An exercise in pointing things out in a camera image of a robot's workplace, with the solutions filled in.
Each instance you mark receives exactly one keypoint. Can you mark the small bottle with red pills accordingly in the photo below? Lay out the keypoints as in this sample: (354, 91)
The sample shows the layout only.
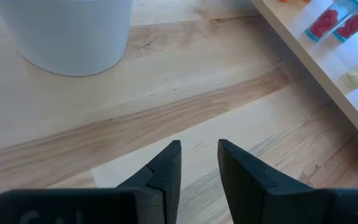
(354, 25)
(323, 25)

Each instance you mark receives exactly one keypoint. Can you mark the white plant pot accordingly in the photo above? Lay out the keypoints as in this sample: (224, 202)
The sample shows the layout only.
(67, 37)

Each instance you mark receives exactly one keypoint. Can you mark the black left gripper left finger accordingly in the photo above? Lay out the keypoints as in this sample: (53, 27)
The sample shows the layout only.
(166, 174)

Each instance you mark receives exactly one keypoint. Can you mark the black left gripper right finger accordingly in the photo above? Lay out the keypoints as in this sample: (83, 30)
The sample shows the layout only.
(253, 193)

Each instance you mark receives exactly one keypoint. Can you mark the wooden shelf with black frame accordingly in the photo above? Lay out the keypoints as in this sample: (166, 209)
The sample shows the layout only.
(331, 59)

